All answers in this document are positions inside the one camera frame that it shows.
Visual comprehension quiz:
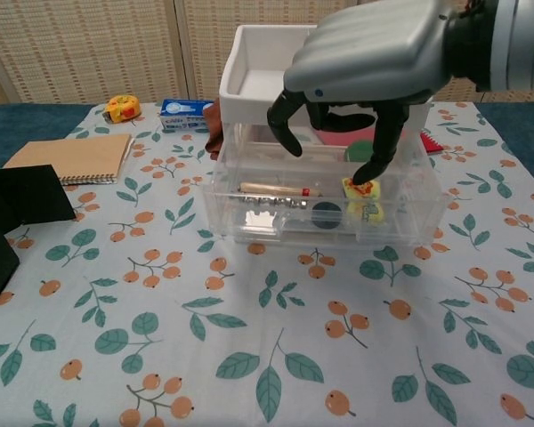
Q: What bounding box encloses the kraft spiral notebook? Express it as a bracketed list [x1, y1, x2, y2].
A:
[3, 133, 134, 186]

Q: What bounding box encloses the brown cloth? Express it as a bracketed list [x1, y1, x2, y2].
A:
[204, 101, 226, 162]

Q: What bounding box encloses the black power adapter box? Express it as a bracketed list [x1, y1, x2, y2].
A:
[0, 164, 77, 312]

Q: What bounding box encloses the floral fruit print tablecloth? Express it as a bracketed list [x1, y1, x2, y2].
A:
[0, 101, 534, 427]

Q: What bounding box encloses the blue and white box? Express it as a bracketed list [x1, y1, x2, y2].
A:
[160, 98, 215, 133]

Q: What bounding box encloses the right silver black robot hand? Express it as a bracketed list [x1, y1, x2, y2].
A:
[266, 0, 455, 186]

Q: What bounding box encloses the clear drawer with yellow toy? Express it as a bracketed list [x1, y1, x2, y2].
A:
[203, 122, 450, 248]

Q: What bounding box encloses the black round disc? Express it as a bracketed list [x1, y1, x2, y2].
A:
[311, 200, 343, 230]

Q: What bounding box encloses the little yellow toy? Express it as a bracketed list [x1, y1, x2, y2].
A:
[340, 176, 386, 227]

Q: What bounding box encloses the woven folding screen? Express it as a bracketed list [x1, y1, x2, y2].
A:
[0, 0, 534, 108]

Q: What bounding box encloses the green round item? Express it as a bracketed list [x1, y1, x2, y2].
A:
[343, 140, 375, 164]

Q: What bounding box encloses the metal bead chain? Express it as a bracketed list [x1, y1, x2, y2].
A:
[238, 195, 311, 210]

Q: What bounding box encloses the wooden stick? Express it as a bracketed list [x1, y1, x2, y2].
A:
[239, 181, 324, 197]

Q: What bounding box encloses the red spiral notebook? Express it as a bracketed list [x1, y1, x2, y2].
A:
[420, 132, 446, 157]

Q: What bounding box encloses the yellow tape measure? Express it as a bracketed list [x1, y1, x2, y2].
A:
[104, 94, 142, 125]

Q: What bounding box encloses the white drawer organizer box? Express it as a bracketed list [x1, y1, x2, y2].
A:
[219, 24, 433, 179]

